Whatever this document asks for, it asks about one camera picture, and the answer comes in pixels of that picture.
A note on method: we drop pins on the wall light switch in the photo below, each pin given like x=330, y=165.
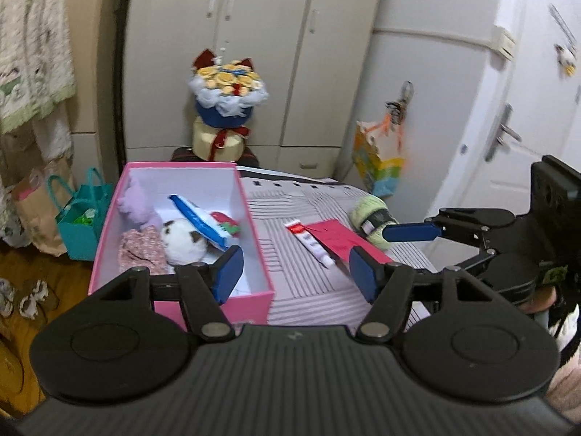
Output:
x=503, y=42

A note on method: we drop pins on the white plush cat toy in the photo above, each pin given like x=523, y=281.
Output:
x=181, y=240

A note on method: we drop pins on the person's right forearm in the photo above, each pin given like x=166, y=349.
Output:
x=567, y=363

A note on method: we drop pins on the red strawberry plush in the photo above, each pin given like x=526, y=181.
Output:
x=224, y=225

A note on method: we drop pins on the striped bed sheet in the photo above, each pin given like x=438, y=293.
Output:
x=281, y=290

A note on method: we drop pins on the white door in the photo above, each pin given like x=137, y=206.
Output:
x=535, y=77

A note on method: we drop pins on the beige wardrobe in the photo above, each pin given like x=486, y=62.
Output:
x=272, y=54

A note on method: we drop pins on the white shoe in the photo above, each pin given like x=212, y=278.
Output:
x=7, y=297
x=32, y=299

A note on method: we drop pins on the pink floral cloth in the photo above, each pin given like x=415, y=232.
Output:
x=140, y=252

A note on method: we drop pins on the beige tall cabinet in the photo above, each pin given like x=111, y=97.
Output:
x=90, y=77

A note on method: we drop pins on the white tube with red cap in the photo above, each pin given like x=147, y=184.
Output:
x=311, y=243

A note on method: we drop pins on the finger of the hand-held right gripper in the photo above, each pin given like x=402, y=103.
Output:
x=479, y=263
x=408, y=232

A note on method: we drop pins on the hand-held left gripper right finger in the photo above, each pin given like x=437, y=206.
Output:
x=363, y=277

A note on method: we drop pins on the yellow flower bouquet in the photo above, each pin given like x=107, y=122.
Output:
x=227, y=100

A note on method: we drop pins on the brown paper bag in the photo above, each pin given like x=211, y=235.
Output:
x=41, y=218

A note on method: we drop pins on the blue and white packet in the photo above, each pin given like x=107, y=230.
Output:
x=199, y=220

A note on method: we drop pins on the pink cardboard box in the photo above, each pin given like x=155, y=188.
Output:
x=254, y=254

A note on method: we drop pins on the light green yarn ball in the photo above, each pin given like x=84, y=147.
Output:
x=367, y=211

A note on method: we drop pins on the small door ornament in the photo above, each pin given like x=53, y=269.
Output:
x=565, y=57

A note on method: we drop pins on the colourful gift bag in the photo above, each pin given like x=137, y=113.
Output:
x=379, y=163

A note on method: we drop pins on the red envelope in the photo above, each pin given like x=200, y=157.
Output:
x=336, y=236

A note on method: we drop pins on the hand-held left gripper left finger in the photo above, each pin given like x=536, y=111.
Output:
x=229, y=272

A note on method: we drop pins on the teal gift bag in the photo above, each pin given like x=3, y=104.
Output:
x=84, y=231

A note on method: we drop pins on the purple plush toy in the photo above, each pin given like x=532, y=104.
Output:
x=136, y=204

